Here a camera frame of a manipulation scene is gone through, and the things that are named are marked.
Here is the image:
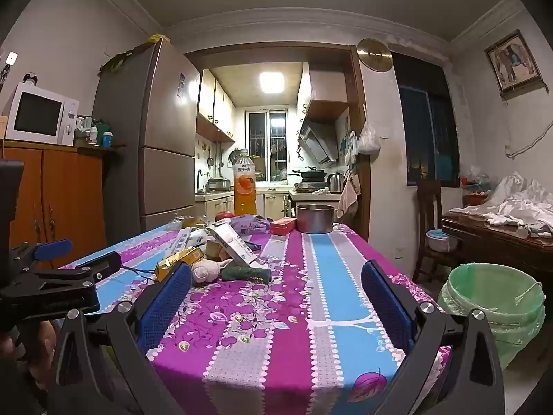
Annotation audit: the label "person's left hand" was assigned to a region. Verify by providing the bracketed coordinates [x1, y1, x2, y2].
[0, 321, 59, 394]

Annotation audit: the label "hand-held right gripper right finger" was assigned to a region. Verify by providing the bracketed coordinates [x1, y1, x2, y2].
[360, 260, 506, 415]

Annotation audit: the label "white gloves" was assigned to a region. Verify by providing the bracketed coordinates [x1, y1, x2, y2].
[481, 212, 519, 226]

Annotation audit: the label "steel pot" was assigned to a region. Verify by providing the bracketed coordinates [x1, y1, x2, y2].
[296, 204, 344, 235]

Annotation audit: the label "purple striped floral tablecloth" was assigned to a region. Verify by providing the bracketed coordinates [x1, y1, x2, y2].
[60, 220, 452, 415]

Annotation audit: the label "bin with green plastic bag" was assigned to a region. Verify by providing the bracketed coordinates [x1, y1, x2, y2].
[437, 262, 546, 370]

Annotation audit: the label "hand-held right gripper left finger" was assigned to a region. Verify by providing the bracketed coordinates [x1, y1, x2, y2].
[47, 261, 193, 415]

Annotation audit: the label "round golden wall disc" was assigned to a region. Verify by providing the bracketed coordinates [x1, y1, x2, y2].
[356, 38, 393, 70]

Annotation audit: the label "white wall cable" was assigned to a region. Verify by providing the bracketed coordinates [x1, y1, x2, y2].
[503, 119, 553, 160]

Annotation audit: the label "grey green cloth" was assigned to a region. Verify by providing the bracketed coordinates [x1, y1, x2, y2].
[516, 220, 553, 238]

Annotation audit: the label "white microwave oven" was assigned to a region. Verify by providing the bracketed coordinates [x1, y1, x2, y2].
[4, 83, 79, 147]

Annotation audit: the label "green yellow bundle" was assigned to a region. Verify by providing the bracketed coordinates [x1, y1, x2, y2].
[99, 32, 171, 74]

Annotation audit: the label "red basin with clutter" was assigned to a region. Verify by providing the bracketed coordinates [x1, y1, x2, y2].
[460, 175, 493, 208]

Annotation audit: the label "blue and white basin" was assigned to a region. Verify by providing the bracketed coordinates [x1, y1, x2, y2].
[425, 229, 459, 253]

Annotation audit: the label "dark wooden dining table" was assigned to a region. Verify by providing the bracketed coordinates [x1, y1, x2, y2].
[441, 207, 553, 286]

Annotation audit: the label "hanging pink towel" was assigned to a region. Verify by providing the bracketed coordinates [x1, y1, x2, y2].
[337, 173, 359, 218]

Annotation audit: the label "blue printed carton box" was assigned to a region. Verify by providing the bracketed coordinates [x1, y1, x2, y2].
[207, 220, 265, 269]

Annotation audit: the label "steel range hood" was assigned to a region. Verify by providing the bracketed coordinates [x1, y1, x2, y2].
[297, 119, 340, 165]

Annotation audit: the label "dark wooden chair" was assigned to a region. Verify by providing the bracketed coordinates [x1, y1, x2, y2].
[412, 180, 454, 284]

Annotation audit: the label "grey refrigerator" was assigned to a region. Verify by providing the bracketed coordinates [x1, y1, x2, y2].
[93, 37, 201, 247]

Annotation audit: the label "purple plastic bag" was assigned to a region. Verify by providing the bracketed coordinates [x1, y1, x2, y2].
[229, 215, 272, 236]

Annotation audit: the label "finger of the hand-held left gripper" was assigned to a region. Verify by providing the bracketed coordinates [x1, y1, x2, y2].
[28, 251, 123, 288]
[9, 239, 73, 275]

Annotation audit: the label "dark room window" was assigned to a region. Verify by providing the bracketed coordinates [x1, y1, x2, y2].
[391, 52, 461, 188]

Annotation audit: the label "hanging white plastic bag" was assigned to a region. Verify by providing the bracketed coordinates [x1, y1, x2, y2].
[358, 119, 382, 155]

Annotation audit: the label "orange juice bottle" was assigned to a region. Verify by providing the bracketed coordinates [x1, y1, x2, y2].
[233, 149, 257, 217]

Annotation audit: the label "white crumpled sheet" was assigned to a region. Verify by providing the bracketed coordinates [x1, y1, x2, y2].
[449, 172, 553, 238]

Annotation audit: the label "cabinet above range hood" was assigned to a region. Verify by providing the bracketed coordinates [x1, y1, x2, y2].
[296, 63, 350, 122]

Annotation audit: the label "red box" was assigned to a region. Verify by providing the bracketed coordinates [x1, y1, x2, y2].
[270, 217, 298, 236]

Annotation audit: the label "gold foil packet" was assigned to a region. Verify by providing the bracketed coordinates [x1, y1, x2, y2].
[154, 246, 205, 282]

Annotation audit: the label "framed elephant picture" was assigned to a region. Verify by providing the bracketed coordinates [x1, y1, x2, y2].
[484, 29, 543, 98]

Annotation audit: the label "black wok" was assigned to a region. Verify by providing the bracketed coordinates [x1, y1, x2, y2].
[286, 166, 328, 182]

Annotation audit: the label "barred kitchen window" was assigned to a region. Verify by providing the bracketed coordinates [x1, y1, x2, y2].
[245, 110, 288, 182]

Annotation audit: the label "orange wooden cabinet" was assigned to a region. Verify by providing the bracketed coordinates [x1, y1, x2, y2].
[0, 140, 126, 269]

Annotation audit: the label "dark green rolled cloth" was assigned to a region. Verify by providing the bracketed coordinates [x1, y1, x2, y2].
[220, 266, 273, 285]

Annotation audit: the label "square ceiling light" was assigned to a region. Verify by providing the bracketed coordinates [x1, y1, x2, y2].
[258, 70, 287, 94]

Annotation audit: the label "white packet with blue print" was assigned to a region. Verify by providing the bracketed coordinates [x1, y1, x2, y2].
[166, 228, 217, 260]

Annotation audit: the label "clear bag with food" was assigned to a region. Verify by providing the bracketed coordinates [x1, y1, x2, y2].
[170, 213, 208, 231]

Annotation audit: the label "kitchen counter with cabinets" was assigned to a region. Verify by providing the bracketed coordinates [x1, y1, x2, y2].
[194, 188, 290, 221]

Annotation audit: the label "beige ball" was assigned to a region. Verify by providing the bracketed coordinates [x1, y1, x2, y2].
[191, 258, 234, 286]

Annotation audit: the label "cream wall cabinets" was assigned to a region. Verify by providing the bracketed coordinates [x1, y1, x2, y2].
[196, 68, 236, 143]

